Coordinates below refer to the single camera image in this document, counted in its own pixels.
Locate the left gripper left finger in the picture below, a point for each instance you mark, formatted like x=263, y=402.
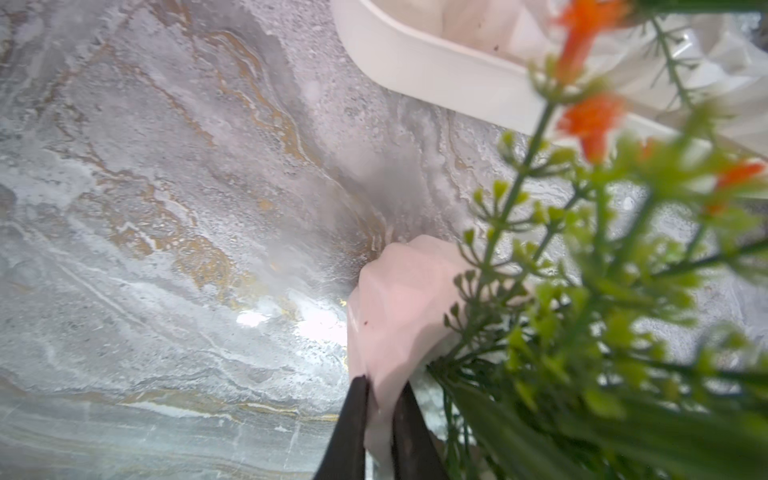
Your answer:
x=344, y=458

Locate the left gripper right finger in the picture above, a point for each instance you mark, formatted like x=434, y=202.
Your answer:
x=413, y=451

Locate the orange flower pot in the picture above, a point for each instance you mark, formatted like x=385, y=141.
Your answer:
x=526, y=344
x=672, y=62

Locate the orange flower pot front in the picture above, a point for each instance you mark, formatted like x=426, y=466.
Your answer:
x=672, y=62

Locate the pink flower pot mid-right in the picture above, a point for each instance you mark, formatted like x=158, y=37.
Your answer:
x=513, y=30

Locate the white plastic storage box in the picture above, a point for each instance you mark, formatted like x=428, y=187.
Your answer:
x=452, y=76

